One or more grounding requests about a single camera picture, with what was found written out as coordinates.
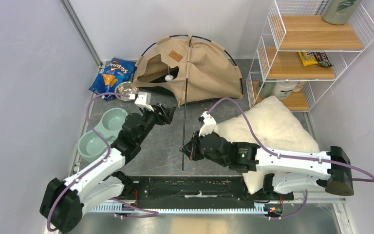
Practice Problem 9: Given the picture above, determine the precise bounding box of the steel pet bowl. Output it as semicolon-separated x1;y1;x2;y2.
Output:
115;81;139;102

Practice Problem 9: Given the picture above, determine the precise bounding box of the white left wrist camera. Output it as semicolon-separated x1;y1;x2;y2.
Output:
129;92;154;112

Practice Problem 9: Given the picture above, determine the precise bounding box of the blue Doritos chip bag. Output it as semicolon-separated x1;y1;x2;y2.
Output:
89;58;135;95

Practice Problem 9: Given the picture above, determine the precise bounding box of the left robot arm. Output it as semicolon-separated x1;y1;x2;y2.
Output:
39;103;176;233

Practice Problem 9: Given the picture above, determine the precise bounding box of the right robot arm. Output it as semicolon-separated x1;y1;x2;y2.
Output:
180;131;354;199

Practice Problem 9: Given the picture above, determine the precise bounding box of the dark brown candy bag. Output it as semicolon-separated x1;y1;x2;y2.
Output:
313;52;333;68

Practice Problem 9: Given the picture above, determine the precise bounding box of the yellow candy bag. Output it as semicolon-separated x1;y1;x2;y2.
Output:
298;52;318;66

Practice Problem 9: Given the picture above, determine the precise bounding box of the white wire shelf rack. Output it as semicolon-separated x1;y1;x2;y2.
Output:
246;0;374;112

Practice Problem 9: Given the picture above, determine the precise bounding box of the cream fluffy pillow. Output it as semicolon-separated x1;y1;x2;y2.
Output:
213;96;320;195

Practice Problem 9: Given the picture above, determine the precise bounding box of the aluminium frame post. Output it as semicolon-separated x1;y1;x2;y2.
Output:
60;0;103;68

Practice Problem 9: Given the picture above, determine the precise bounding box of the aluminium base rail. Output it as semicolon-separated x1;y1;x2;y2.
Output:
53;180;347;215

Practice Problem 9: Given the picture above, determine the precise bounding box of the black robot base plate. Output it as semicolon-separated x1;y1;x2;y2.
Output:
118;176;294;209

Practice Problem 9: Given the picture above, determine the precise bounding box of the green bottle on top shelf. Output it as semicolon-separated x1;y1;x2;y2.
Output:
322;0;361;25

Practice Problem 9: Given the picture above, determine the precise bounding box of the mint green double pet bowl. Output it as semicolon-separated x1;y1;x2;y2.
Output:
77;108;128;163

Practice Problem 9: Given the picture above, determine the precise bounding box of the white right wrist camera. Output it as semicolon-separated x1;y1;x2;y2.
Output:
198;112;217;137

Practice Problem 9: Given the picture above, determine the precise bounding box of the white pompom toy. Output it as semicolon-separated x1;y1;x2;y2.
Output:
165;74;174;82

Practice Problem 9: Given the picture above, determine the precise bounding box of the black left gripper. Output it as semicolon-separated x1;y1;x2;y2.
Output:
136;103;176;144

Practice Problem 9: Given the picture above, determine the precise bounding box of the beige fabric pet tent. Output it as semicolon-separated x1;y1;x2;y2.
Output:
131;35;244;108

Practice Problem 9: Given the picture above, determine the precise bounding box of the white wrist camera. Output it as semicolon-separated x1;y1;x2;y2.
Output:
198;112;217;137
129;92;154;112

